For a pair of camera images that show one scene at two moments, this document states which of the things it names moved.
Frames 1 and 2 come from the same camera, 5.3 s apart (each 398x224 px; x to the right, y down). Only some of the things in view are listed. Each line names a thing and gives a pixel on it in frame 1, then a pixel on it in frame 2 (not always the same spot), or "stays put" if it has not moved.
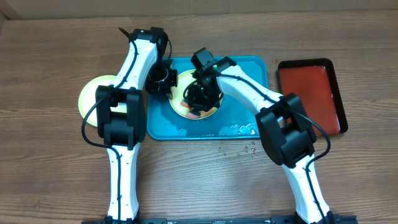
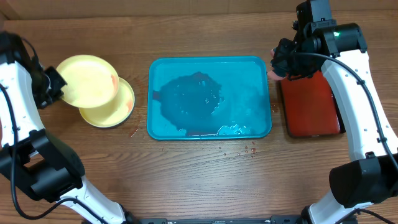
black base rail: [273, 219] stays put
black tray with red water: [314, 81] stays put
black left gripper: [160, 90] → [53, 74]
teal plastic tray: [231, 121] stays put
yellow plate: [178, 96] → [91, 83]
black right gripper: [198, 102] → [280, 62]
